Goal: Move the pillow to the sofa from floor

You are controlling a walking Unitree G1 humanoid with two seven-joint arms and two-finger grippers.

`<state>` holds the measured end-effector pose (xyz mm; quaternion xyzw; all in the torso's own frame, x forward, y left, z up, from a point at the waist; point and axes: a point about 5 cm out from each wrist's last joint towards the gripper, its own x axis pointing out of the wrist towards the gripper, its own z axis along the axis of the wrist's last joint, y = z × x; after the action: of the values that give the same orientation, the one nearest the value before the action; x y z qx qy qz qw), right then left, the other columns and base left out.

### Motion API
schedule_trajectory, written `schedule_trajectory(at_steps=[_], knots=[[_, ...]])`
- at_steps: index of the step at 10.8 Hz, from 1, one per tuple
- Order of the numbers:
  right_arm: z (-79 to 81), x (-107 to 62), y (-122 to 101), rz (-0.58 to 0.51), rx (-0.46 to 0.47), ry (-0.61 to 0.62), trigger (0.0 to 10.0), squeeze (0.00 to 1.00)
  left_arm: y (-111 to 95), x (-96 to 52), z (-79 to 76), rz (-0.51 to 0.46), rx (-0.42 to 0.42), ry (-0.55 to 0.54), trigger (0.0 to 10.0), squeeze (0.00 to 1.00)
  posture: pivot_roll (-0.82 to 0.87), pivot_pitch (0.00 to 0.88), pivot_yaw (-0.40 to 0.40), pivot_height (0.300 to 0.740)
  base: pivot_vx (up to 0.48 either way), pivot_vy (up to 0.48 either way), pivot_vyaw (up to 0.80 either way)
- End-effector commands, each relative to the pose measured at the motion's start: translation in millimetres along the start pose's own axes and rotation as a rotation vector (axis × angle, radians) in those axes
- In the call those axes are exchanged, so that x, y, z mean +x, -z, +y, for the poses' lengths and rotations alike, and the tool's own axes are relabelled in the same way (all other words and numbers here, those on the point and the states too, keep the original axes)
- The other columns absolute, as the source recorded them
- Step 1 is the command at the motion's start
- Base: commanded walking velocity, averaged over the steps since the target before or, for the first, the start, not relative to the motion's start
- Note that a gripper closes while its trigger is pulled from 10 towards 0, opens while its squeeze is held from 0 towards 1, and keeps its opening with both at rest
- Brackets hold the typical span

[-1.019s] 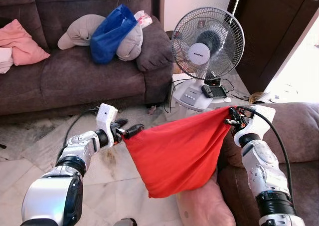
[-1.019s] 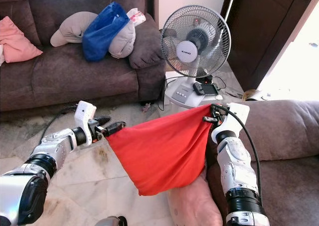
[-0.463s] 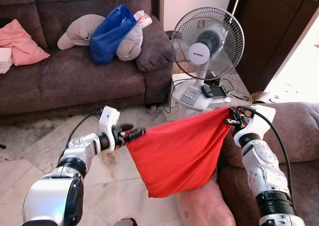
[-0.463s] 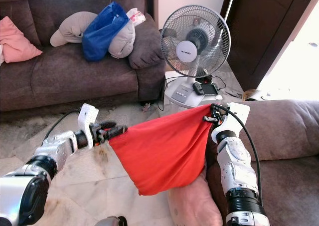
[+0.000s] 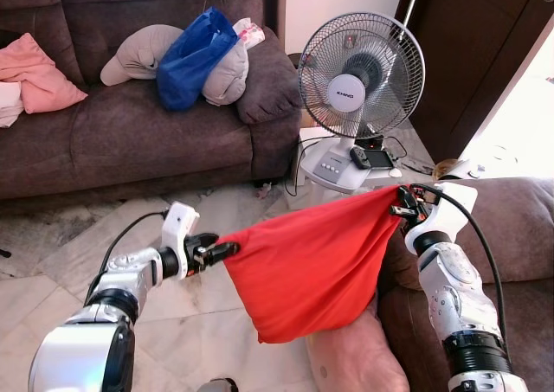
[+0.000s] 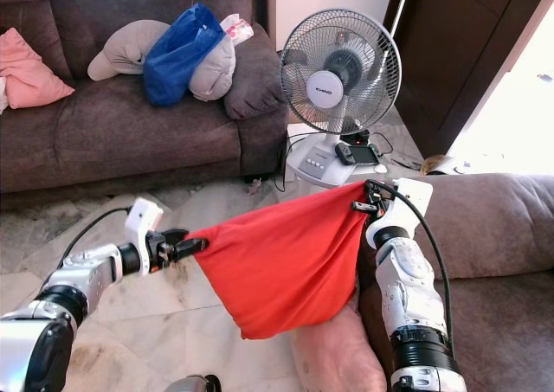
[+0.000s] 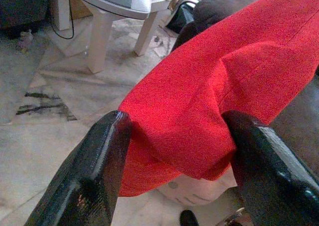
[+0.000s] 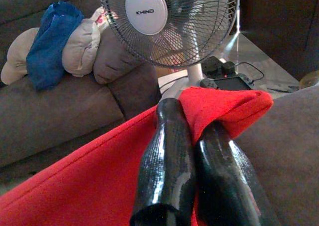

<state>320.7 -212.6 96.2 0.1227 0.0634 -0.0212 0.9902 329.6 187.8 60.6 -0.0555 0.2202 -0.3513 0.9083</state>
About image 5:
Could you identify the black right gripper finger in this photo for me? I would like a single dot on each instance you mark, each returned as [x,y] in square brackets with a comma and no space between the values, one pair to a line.
[402,211]

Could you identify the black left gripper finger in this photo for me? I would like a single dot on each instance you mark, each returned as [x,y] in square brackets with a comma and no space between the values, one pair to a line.
[223,253]

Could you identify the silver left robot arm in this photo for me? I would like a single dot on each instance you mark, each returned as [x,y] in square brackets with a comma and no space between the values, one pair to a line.
[104,297]

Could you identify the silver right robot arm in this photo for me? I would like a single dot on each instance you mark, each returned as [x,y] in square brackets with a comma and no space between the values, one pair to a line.
[454,288]

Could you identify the tan and white floor object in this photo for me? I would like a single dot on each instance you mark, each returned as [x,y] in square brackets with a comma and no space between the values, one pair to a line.
[454,169]

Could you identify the long brown fabric sofa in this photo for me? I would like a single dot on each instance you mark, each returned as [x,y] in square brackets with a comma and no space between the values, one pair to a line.
[130,141]

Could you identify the pink floor cushion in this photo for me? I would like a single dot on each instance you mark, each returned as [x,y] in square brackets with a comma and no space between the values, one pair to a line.
[355,357]

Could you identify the grey curved pillow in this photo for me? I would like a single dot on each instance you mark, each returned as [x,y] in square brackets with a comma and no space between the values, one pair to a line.
[138,54]

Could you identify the pink pillow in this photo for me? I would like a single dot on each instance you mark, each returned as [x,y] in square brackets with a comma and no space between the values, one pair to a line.
[39,76]

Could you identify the black handheld device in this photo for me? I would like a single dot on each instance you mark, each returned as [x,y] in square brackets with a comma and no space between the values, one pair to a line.
[372,158]

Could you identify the grey robot leg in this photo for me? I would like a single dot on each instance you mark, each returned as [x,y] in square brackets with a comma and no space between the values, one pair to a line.
[216,385]

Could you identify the white table fan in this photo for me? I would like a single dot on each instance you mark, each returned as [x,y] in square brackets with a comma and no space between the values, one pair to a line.
[359,72]

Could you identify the dark wooden door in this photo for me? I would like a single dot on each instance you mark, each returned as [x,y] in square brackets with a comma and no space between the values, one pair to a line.
[476,54]

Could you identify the blue bag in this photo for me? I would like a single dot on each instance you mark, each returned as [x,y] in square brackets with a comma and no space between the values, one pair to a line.
[195,59]

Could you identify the white pink plastic packet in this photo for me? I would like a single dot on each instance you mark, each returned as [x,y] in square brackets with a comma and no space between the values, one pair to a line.
[249,33]

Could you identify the white folded cloth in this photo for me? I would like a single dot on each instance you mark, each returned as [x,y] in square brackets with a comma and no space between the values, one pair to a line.
[9,106]

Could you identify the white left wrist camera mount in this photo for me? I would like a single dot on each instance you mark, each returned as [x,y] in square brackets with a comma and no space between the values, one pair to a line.
[177,232]

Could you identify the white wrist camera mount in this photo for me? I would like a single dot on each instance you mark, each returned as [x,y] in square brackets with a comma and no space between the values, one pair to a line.
[450,206]
[177,232]

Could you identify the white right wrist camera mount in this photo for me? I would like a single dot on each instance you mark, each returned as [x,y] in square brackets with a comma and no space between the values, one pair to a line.
[450,206]

